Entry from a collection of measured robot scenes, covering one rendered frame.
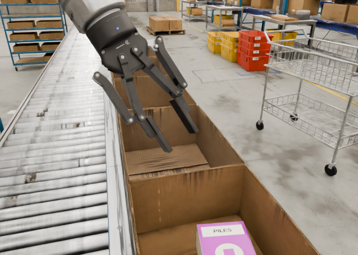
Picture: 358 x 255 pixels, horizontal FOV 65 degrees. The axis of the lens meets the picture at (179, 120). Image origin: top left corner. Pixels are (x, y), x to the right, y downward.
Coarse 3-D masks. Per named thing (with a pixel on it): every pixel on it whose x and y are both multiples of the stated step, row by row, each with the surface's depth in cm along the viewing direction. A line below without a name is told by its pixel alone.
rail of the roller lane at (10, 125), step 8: (72, 24) 541; (64, 40) 390; (48, 64) 278; (40, 80) 229; (32, 88) 212; (24, 104) 184; (16, 112) 172; (16, 120) 162; (8, 128) 155; (0, 136) 145; (0, 144) 138
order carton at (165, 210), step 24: (216, 168) 68; (240, 168) 70; (144, 192) 65; (168, 192) 68; (192, 192) 70; (216, 192) 72; (240, 192) 74; (264, 192) 62; (144, 216) 69; (168, 216) 71; (192, 216) 73; (216, 216) 75; (240, 216) 76; (264, 216) 63; (288, 216) 54; (144, 240) 69; (168, 240) 69; (192, 240) 69; (264, 240) 64; (288, 240) 55
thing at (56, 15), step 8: (0, 8) 470; (8, 16) 487; (16, 16) 487; (24, 16) 483; (32, 16) 486; (40, 16) 490; (48, 16) 493; (56, 16) 496; (64, 16) 538; (64, 24) 545; (64, 32) 509; (8, 40) 492; (24, 40) 500; (32, 40) 502; (40, 40) 505; (48, 40) 509; (56, 40) 512; (40, 48) 537; (16, 64) 512; (24, 64) 515; (32, 64) 519
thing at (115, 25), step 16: (112, 16) 42; (128, 16) 45; (96, 32) 43; (112, 32) 42; (128, 32) 44; (96, 48) 44; (112, 48) 45; (128, 48) 46; (144, 48) 47; (112, 64) 45; (128, 64) 46
